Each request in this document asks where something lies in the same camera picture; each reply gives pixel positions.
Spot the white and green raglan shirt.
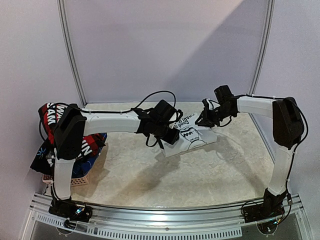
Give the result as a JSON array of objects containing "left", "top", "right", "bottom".
[{"left": 160, "top": 113, "right": 217, "bottom": 158}]

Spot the red black plaid garment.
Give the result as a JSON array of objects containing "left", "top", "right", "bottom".
[{"left": 37, "top": 101, "right": 107, "bottom": 158}]

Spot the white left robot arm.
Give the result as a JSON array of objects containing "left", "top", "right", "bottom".
[{"left": 51, "top": 100, "right": 183, "bottom": 217}]

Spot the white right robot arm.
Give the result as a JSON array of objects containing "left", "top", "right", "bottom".
[{"left": 195, "top": 95, "right": 305, "bottom": 197}]

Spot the pink plastic laundry basket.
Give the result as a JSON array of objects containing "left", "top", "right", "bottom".
[{"left": 42, "top": 174, "right": 89, "bottom": 187}]

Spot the blue garment in basket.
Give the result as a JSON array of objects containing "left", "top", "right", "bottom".
[{"left": 71, "top": 132, "right": 108, "bottom": 179}]

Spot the black printed garment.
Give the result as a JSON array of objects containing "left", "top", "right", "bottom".
[{"left": 30, "top": 140, "right": 56, "bottom": 176}]

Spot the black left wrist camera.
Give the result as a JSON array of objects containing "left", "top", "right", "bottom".
[{"left": 148, "top": 99, "right": 183, "bottom": 125}]

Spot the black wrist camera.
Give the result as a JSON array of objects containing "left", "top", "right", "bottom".
[
  {"left": 202, "top": 85, "right": 234, "bottom": 108},
  {"left": 148, "top": 99, "right": 183, "bottom": 125}
]

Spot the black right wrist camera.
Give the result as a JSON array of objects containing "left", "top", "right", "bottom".
[{"left": 202, "top": 85, "right": 234, "bottom": 108}]

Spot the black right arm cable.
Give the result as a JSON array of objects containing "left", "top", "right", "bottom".
[{"left": 219, "top": 93, "right": 310, "bottom": 198}]

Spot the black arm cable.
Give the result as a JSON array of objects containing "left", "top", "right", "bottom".
[
  {"left": 37, "top": 90, "right": 177, "bottom": 148},
  {"left": 219, "top": 93, "right": 310, "bottom": 198}
]

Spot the front aluminium rail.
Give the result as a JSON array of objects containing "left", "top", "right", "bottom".
[{"left": 21, "top": 193, "right": 313, "bottom": 240}]

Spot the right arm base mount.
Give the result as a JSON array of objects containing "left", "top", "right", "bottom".
[{"left": 240, "top": 189, "right": 292, "bottom": 225}]

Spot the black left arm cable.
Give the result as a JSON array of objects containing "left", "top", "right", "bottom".
[{"left": 37, "top": 90, "right": 177, "bottom": 148}]

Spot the right aluminium frame post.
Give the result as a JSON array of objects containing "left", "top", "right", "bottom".
[{"left": 244, "top": 0, "right": 276, "bottom": 107}]

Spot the aluminium frame post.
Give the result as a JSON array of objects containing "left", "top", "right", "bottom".
[
  {"left": 57, "top": 0, "right": 88, "bottom": 106},
  {"left": 244, "top": 0, "right": 276, "bottom": 107}
]

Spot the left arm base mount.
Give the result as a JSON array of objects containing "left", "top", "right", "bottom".
[{"left": 48, "top": 199, "right": 93, "bottom": 223}]

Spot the left aluminium frame post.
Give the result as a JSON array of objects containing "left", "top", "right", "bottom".
[{"left": 57, "top": 0, "right": 88, "bottom": 106}]

